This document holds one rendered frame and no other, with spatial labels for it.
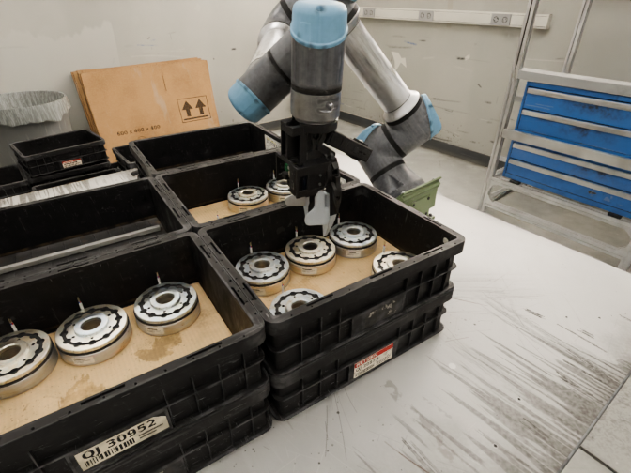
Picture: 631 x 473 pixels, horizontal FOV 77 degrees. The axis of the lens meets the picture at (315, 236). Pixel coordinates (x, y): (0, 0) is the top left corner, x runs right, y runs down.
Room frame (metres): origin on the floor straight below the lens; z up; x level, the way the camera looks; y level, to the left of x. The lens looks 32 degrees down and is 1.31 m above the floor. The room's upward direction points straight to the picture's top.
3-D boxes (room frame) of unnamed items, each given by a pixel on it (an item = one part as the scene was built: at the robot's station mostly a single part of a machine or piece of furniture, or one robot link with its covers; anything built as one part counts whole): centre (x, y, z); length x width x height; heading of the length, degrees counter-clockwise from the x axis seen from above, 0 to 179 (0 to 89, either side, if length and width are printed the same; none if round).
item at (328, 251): (0.67, 0.01, 0.86); 0.10 x 0.10 x 0.01
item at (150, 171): (1.12, 0.30, 0.92); 0.40 x 0.30 x 0.02; 123
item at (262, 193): (0.92, 0.17, 0.86); 0.10 x 0.10 x 0.01
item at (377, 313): (0.62, -0.03, 0.87); 0.40 x 0.30 x 0.11; 123
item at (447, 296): (0.62, -0.03, 0.76); 0.40 x 0.30 x 0.12; 123
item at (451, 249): (0.62, -0.03, 0.92); 0.40 x 0.30 x 0.02; 123
